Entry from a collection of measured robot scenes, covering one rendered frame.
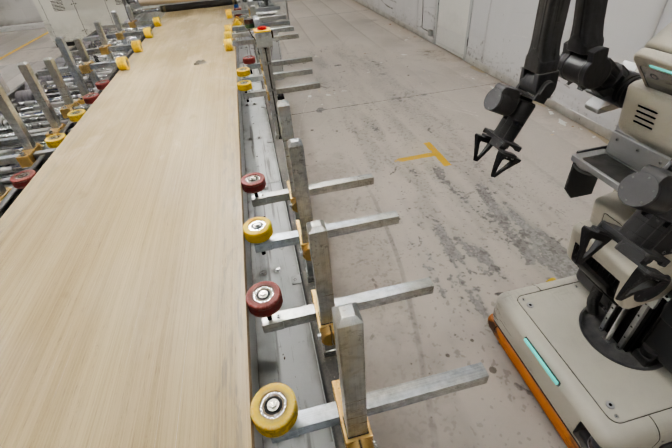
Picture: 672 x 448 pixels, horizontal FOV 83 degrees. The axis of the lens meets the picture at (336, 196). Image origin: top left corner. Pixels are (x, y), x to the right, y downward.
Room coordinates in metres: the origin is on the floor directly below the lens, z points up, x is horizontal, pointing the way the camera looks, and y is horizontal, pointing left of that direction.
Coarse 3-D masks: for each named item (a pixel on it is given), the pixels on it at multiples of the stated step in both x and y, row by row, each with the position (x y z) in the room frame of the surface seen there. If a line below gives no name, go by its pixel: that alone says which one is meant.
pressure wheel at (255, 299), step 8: (256, 288) 0.59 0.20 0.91; (264, 288) 0.59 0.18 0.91; (272, 288) 0.58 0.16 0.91; (248, 296) 0.57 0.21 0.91; (256, 296) 0.57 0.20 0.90; (264, 296) 0.56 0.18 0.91; (272, 296) 0.56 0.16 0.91; (280, 296) 0.56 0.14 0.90; (248, 304) 0.54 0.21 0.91; (256, 304) 0.54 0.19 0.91; (264, 304) 0.54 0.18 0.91; (272, 304) 0.54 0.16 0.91; (280, 304) 0.56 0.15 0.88; (256, 312) 0.53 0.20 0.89; (264, 312) 0.53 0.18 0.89; (272, 312) 0.54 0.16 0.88
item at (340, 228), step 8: (368, 216) 0.88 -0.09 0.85; (376, 216) 0.88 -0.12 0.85; (384, 216) 0.88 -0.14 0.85; (392, 216) 0.88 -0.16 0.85; (328, 224) 0.86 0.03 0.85; (336, 224) 0.86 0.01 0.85; (344, 224) 0.86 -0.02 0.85; (352, 224) 0.85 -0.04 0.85; (360, 224) 0.85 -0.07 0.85; (368, 224) 0.86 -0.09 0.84; (376, 224) 0.86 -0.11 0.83; (384, 224) 0.87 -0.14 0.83; (392, 224) 0.87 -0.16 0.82; (288, 232) 0.84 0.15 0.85; (296, 232) 0.84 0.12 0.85; (328, 232) 0.84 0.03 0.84; (336, 232) 0.84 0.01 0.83; (344, 232) 0.84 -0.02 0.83; (352, 232) 0.85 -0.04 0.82; (272, 240) 0.81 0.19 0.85; (280, 240) 0.81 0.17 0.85; (288, 240) 0.82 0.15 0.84; (296, 240) 0.82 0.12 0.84; (256, 248) 0.80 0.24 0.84; (264, 248) 0.80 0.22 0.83; (272, 248) 0.80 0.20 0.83
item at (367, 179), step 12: (336, 180) 1.12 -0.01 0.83; (348, 180) 1.11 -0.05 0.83; (360, 180) 1.11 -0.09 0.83; (372, 180) 1.12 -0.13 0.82; (264, 192) 1.08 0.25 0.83; (276, 192) 1.08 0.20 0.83; (288, 192) 1.07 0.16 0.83; (312, 192) 1.08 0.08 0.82; (324, 192) 1.09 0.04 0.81; (252, 204) 1.04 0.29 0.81; (264, 204) 1.05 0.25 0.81
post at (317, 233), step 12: (312, 228) 0.54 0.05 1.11; (324, 228) 0.54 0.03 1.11; (312, 240) 0.54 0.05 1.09; (324, 240) 0.54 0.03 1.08; (312, 252) 0.53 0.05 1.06; (324, 252) 0.54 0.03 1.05; (312, 264) 0.55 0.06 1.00; (324, 264) 0.54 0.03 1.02; (324, 276) 0.54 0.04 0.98; (324, 288) 0.54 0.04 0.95; (324, 300) 0.54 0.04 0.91; (324, 312) 0.54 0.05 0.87
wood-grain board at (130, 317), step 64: (192, 64) 2.50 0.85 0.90; (128, 128) 1.57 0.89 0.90; (192, 128) 1.51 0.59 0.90; (64, 192) 1.08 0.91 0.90; (128, 192) 1.05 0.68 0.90; (192, 192) 1.02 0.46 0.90; (0, 256) 0.78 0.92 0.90; (64, 256) 0.76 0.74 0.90; (128, 256) 0.74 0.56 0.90; (192, 256) 0.72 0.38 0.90; (0, 320) 0.56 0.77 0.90; (64, 320) 0.55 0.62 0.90; (128, 320) 0.53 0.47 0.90; (192, 320) 0.52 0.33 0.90; (0, 384) 0.41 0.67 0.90; (64, 384) 0.40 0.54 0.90; (128, 384) 0.39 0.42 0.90; (192, 384) 0.38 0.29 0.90
